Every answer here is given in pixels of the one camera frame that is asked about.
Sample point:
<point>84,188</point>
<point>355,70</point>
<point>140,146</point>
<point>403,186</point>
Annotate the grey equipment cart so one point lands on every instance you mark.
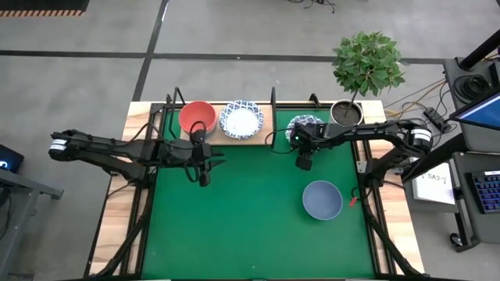
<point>484,226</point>

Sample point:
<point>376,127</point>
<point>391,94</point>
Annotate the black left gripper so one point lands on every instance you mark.
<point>191,154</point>

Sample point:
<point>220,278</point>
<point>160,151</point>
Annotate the wooden shelf with black frame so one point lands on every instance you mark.
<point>242,142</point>

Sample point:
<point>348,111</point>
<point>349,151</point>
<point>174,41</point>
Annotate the black diagonal pole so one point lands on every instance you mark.
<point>437,156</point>

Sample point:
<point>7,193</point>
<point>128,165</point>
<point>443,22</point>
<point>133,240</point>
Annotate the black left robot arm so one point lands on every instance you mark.
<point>109,150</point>

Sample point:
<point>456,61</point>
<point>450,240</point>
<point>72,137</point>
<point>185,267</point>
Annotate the black mat with striped edge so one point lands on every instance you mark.
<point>39,4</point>

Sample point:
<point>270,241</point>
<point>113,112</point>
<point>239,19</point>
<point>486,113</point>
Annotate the small red clip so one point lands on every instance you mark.
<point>354,202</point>

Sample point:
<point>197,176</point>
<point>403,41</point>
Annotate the black power strip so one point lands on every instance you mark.
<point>436,119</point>

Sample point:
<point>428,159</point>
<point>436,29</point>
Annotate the blue white patterned bowl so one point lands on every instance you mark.
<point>312,118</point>
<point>241,121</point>

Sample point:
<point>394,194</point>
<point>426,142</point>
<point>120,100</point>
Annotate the black table frame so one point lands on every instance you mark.
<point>378,250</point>

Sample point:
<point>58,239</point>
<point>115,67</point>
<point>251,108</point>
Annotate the grey metal stand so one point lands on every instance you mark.
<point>19,203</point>

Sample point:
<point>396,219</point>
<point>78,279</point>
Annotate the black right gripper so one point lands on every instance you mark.
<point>306,136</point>

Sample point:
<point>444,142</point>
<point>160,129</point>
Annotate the backlit black keyboard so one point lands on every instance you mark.
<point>488,193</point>

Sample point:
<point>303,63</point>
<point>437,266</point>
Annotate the monitor with blue screen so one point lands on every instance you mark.
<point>480,113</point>

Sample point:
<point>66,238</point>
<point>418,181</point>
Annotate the green table mat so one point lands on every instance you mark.
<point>234,234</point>

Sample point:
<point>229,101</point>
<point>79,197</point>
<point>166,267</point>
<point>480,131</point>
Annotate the black device with blue light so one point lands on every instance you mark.
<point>9,158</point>

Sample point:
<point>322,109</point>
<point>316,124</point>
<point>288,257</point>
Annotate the white paper sign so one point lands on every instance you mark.
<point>433,187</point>

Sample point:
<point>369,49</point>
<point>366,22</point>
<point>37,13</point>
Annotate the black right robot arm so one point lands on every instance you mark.
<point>375,130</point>

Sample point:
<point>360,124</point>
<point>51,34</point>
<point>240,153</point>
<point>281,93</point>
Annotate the red bowl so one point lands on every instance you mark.
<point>197,115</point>

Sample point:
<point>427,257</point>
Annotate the potted green plant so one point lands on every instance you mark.
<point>367,62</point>

